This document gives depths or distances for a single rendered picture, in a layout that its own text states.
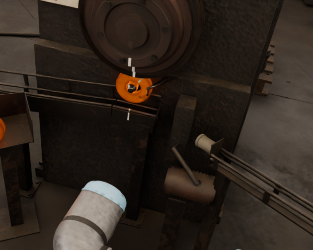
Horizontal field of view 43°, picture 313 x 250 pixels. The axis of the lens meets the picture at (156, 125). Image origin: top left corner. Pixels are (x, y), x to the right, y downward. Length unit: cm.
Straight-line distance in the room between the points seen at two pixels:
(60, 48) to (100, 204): 101
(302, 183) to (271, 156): 28
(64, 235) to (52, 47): 109
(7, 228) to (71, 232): 131
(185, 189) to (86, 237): 88
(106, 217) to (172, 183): 81
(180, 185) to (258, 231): 75
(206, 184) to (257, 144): 122
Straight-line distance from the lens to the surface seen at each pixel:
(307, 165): 289
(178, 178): 173
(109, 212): 96
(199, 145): 168
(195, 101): 169
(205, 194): 173
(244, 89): 172
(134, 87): 166
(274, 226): 240
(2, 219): 224
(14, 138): 176
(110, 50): 151
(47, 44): 186
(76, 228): 91
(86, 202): 96
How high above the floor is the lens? 174
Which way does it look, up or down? 38 degrees down
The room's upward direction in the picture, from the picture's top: 9 degrees clockwise
